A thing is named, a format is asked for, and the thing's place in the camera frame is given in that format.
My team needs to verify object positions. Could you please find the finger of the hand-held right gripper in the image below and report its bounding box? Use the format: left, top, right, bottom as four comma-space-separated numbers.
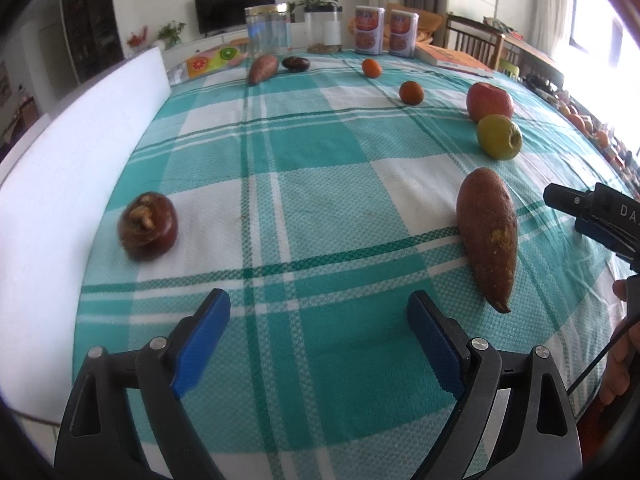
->
544, 183, 597, 221
574, 218, 634, 262

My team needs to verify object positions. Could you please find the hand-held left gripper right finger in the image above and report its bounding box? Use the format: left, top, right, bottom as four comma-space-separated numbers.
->
406, 291, 584, 480

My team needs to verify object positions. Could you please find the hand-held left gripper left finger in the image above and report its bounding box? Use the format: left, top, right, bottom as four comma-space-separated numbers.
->
54, 288, 232, 480

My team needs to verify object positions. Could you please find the person's right hand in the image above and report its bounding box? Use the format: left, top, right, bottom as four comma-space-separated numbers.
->
599, 280, 640, 406

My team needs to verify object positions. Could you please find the pile of oranges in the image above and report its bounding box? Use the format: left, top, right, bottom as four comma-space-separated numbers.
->
559, 100, 627, 171

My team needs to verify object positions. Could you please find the large sweet potato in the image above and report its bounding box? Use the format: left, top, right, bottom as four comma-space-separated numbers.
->
456, 166, 519, 314

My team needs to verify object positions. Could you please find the green apple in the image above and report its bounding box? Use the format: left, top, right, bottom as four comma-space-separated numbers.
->
475, 114, 523, 161

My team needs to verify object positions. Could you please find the red apple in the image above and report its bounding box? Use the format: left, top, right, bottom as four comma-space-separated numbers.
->
466, 81, 515, 123

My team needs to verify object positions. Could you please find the round dark red water chestnut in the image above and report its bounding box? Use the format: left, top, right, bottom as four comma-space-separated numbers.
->
117, 191, 179, 262

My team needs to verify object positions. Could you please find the orange cover book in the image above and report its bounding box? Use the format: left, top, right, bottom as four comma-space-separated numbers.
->
415, 42, 495, 79

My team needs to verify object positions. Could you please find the wooden chair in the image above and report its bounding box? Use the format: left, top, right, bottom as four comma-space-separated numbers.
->
444, 12, 507, 72

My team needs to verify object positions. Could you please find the teal checked tablecloth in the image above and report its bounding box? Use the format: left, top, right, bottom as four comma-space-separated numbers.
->
72, 47, 640, 480

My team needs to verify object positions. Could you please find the white foam board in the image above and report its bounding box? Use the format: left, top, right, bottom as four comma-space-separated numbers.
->
0, 45, 173, 426

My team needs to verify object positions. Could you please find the orange label tin can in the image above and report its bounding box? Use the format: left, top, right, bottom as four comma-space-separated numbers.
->
389, 9, 419, 57
354, 6, 385, 55

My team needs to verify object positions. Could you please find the small sweet potato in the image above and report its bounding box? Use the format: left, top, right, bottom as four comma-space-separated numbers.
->
247, 55, 282, 86

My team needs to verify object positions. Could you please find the fruit print pouch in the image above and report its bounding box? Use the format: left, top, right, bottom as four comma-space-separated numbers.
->
186, 45, 249, 79

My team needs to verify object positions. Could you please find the clear jar with black lid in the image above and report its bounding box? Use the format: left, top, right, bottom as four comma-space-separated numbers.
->
304, 6, 343, 54

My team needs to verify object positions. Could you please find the green plant in white pot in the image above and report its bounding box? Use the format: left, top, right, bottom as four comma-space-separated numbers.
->
157, 21, 187, 51

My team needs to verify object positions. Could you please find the red flower plant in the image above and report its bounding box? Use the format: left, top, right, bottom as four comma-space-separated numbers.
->
126, 25, 150, 52

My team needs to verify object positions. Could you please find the clear jar with gold lid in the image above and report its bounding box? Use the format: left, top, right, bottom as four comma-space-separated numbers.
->
244, 5, 292, 58

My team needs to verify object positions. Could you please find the black television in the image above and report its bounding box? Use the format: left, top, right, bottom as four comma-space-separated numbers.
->
194, 0, 276, 37

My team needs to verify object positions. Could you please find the dark display cabinet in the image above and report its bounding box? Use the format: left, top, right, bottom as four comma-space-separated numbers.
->
60, 0, 124, 84

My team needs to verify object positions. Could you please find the thin black cable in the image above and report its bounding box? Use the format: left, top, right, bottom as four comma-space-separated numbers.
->
567, 310, 636, 397

